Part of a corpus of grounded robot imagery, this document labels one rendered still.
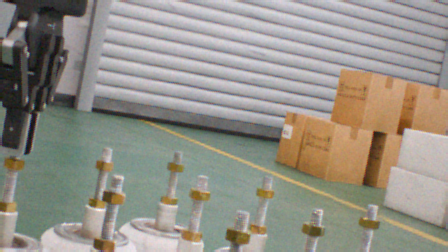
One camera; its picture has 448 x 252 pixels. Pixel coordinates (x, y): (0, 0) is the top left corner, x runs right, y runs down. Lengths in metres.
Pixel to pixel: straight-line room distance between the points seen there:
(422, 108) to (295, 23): 2.02
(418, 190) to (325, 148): 0.89
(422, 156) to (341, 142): 0.80
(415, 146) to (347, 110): 0.91
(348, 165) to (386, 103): 0.40
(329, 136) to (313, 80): 2.22
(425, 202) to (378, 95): 1.02
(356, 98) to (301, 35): 2.05
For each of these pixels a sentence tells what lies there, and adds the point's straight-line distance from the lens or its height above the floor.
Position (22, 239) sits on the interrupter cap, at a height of 0.25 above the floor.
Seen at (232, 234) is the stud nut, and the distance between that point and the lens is 0.56.
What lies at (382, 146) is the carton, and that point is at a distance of 4.42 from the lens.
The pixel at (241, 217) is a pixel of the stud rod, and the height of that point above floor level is 0.34.
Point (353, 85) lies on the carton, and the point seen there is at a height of 0.52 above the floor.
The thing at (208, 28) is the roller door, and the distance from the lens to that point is 5.98.
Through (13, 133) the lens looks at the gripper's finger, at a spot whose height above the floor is 0.35.
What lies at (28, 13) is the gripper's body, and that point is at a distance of 0.67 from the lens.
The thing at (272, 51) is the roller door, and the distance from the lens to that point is 6.23.
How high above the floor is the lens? 0.43
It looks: 4 degrees down
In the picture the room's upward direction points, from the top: 11 degrees clockwise
